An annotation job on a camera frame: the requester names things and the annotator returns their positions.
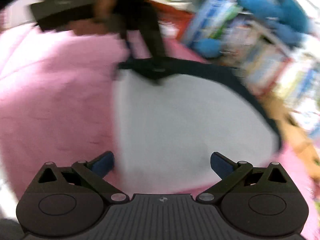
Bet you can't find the navy white zip jacket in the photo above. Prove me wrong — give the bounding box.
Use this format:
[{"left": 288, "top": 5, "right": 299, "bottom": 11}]
[{"left": 113, "top": 58, "right": 281, "bottom": 193}]

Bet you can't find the person's left hand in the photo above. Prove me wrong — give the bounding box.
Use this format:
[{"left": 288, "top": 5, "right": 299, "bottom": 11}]
[{"left": 69, "top": 0, "right": 116, "bottom": 36}]

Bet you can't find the red plastic crate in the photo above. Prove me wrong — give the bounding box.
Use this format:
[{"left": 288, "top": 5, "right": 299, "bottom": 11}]
[{"left": 148, "top": 0, "right": 194, "bottom": 40}]

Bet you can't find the blue plush ball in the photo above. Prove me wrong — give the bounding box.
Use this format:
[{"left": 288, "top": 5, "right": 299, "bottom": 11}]
[{"left": 193, "top": 38, "right": 222, "bottom": 59}]

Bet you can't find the pink bunny print towel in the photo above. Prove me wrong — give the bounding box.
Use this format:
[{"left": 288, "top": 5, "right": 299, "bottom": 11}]
[{"left": 1, "top": 25, "right": 319, "bottom": 239}]

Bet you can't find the wooden drawer organizer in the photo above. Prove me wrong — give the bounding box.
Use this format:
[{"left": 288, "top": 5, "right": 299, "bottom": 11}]
[{"left": 259, "top": 93, "right": 319, "bottom": 182}]

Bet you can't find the row of upright books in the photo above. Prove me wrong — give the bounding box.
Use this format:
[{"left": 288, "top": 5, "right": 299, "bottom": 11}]
[{"left": 180, "top": 0, "right": 291, "bottom": 95}]

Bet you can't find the blue plush toy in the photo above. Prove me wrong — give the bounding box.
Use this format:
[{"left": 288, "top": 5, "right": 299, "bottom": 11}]
[{"left": 232, "top": 0, "right": 313, "bottom": 46}]

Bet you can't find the row of slanted books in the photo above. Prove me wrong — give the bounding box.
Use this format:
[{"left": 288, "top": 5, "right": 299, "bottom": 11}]
[{"left": 263, "top": 50, "right": 319, "bottom": 141}]

